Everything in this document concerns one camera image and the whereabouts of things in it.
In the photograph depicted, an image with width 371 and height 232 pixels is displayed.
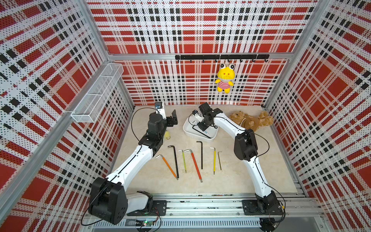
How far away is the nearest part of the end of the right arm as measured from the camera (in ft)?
2.53

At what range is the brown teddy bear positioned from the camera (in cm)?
98

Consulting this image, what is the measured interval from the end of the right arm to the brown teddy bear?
0.25 m
